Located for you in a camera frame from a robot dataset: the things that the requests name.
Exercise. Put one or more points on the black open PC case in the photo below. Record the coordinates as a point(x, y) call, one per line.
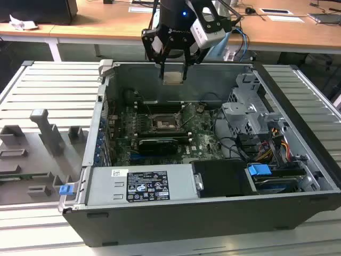
point(186, 224)

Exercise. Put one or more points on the white pendant holder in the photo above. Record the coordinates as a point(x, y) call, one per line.
point(229, 55)

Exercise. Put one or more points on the grey parts rack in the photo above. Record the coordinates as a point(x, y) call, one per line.
point(40, 160)

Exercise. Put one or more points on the white paper sheet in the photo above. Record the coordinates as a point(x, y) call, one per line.
point(286, 18)

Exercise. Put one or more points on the wooden office desk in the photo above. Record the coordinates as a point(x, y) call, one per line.
point(106, 24)

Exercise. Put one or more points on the silver CPU plate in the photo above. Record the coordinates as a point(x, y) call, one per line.
point(173, 78)

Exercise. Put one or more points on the silver metal drive cage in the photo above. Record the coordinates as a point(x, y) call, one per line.
point(239, 112)

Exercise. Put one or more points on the grey power supply unit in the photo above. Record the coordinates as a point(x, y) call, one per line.
point(106, 186)

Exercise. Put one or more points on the black plastic shroud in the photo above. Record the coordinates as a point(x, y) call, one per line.
point(221, 178)

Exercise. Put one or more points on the black computer box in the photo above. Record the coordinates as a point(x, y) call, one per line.
point(40, 10)

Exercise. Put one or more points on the grey laptop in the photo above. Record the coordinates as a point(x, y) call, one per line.
point(325, 17)

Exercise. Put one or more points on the black graphics card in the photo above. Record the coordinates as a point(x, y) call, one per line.
point(157, 148)

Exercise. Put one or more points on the green motherboard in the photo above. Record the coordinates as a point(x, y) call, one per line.
point(205, 144)

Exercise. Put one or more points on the hard disk in blue carrier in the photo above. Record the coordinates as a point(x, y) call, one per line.
point(258, 169)

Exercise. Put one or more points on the green RAM stick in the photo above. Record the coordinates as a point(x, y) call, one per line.
point(24, 176)

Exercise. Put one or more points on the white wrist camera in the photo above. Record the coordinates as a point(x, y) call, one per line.
point(207, 36)

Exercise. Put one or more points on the CPU socket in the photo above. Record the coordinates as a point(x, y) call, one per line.
point(165, 124)

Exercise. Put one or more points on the grey plastic case latch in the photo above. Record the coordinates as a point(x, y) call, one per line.
point(106, 68)

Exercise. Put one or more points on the crumpled white paper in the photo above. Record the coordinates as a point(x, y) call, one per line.
point(22, 23)

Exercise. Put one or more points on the pale blue teach pendant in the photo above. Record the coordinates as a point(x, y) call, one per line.
point(217, 52)

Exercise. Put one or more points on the round coin battery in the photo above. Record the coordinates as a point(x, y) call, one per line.
point(201, 108)

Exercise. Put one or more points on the black computer mouse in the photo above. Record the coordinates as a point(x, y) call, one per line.
point(250, 10)

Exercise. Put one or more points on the blue plastic case latch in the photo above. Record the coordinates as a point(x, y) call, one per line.
point(66, 190)

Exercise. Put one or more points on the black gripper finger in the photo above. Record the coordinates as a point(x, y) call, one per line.
point(147, 42)
point(189, 57)

